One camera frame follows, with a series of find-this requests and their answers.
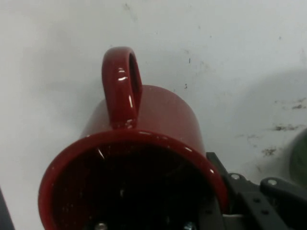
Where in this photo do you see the red ceramic mug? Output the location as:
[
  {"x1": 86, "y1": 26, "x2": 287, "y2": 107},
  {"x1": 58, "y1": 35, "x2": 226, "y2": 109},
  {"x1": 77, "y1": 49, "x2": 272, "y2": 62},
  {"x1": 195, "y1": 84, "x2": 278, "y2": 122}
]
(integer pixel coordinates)
[{"x1": 37, "y1": 46, "x2": 230, "y2": 230}]

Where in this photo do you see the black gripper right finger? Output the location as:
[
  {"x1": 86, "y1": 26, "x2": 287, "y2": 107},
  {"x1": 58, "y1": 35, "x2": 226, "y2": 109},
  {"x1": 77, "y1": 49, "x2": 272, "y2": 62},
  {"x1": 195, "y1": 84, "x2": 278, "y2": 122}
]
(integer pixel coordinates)
[{"x1": 205, "y1": 151, "x2": 307, "y2": 230}]

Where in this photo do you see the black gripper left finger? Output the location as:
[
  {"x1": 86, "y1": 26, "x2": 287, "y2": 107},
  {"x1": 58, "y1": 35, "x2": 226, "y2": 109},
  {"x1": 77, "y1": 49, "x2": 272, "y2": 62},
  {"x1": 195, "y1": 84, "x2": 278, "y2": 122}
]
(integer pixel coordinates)
[{"x1": 190, "y1": 162, "x2": 226, "y2": 230}]

